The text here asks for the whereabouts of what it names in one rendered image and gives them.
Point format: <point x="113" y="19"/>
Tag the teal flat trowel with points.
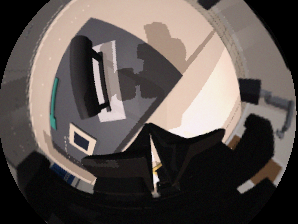
<point x="54" y="93"/>

